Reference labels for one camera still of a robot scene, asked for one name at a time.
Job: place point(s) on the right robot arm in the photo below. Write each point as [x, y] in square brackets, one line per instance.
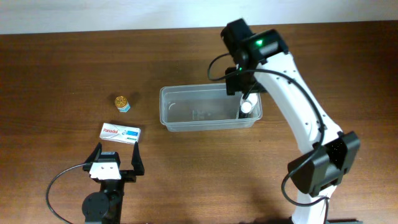
[264, 64]

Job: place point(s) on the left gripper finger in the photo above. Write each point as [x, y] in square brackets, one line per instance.
[95, 154]
[136, 161]

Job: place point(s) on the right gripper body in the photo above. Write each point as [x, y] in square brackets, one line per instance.
[245, 81]

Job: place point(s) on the white Panadol box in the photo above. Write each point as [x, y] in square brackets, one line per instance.
[117, 133]

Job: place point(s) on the gold lid small jar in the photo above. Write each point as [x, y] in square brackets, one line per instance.
[122, 104]

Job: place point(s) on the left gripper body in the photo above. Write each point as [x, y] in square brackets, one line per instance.
[128, 175]

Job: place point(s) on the dark bottle white cap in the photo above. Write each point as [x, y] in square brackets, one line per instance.
[244, 110]

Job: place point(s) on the clear plastic container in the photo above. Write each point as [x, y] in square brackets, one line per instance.
[203, 107]

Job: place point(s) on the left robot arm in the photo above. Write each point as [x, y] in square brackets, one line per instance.
[105, 205]

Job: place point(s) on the white spray bottle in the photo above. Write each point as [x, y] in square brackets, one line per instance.
[252, 98]

